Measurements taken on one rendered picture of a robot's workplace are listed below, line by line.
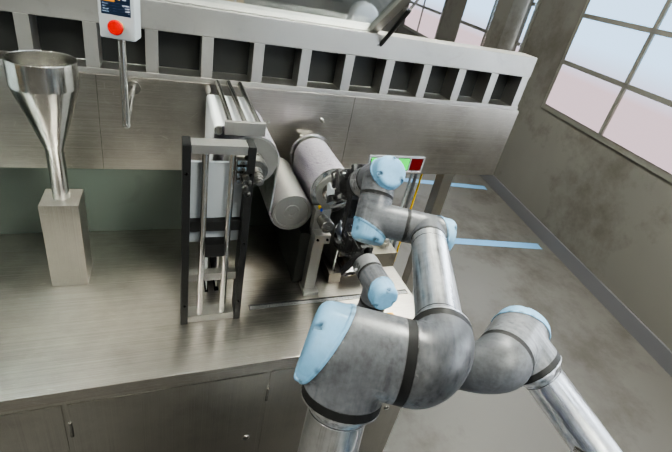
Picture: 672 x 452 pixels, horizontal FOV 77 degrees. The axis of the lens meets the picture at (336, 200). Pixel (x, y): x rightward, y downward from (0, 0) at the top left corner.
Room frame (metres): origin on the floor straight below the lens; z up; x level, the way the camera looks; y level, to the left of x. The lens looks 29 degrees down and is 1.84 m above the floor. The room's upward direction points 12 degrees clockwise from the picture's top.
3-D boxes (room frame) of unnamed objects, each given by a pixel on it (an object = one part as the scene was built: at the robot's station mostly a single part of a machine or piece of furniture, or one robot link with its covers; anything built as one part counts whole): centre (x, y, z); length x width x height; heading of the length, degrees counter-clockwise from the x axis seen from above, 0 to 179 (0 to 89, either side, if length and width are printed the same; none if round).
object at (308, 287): (1.07, 0.03, 1.05); 0.06 x 0.05 x 0.31; 25
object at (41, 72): (0.91, 0.71, 1.50); 0.14 x 0.14 x 0.06
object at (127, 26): (0.91, 0.52, 1.66); 0.07 x 0.07 x 0.10; 13
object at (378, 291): (0.90, -0.16, 1.11); 0.11 x 0.08 x 0.09; 25
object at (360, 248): (1.04, -0.09, 1.12); 0.12 x 0.08 x 0.09; 25
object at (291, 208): (1.18, 0.17, 1.18); 0.26 x 0.12 x 0.12; 25
